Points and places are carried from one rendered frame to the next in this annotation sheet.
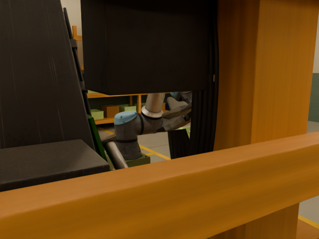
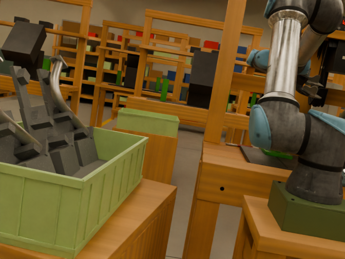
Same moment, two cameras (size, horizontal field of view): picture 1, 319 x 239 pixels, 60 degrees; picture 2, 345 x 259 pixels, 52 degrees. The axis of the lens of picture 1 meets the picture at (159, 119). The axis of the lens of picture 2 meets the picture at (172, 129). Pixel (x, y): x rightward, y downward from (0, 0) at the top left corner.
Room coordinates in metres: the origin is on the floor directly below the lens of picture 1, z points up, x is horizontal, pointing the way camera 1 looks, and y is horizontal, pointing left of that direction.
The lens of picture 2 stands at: (2.42, 0.36, 1.18)
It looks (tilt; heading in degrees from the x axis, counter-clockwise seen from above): 8 degrees down; 214
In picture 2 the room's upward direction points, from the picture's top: 10 degrees clockwise
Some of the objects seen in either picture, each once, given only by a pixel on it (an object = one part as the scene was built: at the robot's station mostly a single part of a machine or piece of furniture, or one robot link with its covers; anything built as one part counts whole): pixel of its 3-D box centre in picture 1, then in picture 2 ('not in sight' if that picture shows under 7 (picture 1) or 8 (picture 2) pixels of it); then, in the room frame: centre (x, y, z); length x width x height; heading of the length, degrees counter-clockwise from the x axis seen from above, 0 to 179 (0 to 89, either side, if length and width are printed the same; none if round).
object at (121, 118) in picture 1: (126, 124); (323, 136); (1.39, 0.17, 1.10); 0.13 x 0.12 x 0.14; 119
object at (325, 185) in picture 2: (126, 146); (316, 177); (1.39, 0.17, 0.98); 0.15 x 0.15 x 0.10
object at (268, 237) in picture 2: not in sight; (304, 228); (1.39, 0.17, 0.83); 0.32 x 0.32 x 0.04; 31
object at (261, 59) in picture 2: not in sight; (268, 60); (0.97, -0.19, 1.33); 0.11 x 0.11 x 0.08; 29
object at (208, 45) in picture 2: not in sight; (180, 82); (-4.73, -4.39, 1.12); 3.01 x 0.54 x 2.24; 125
